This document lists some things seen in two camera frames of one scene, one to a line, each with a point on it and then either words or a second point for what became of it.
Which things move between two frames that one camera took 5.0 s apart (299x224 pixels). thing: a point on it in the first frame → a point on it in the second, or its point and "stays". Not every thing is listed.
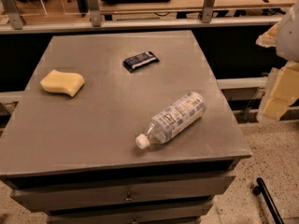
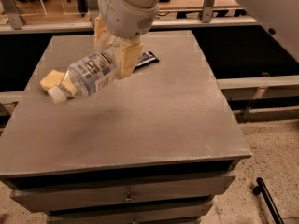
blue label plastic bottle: x=172 y=120 → x=88 y=75
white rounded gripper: x=289 y=36 → x=126 y=18
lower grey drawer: x=172 y=215 stays
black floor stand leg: x=263 y=188 stays
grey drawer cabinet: x=76 y=160 stays
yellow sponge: x=55 y=80 stays
